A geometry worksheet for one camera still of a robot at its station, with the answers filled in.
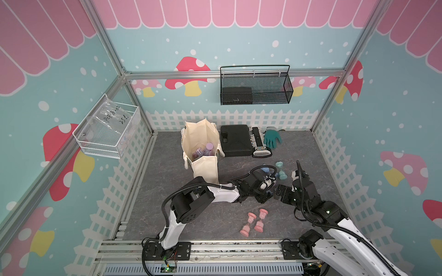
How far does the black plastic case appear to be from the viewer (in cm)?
106

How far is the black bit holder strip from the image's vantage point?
3.56 ft

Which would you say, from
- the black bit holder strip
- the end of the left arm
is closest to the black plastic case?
the black bit holder strip
